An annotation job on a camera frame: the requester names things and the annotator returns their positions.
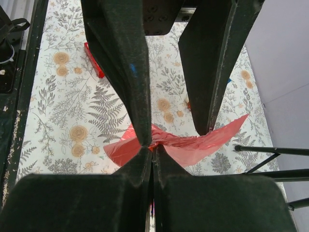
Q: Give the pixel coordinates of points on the red white grid box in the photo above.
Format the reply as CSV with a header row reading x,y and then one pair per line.
x,y
96,67

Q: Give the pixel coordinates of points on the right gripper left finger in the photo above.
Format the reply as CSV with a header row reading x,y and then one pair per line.
x,y
117,202

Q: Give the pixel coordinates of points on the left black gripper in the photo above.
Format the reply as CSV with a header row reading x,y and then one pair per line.
x,y
209,47

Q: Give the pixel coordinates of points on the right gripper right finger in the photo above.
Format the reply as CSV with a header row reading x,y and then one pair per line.
x,y
215,203

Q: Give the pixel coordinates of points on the floral patterned table mat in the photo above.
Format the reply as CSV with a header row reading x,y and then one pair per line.
x,y
73,114

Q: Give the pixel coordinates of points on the red plastic trash bag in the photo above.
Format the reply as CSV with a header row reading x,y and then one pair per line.
x,y
186,151

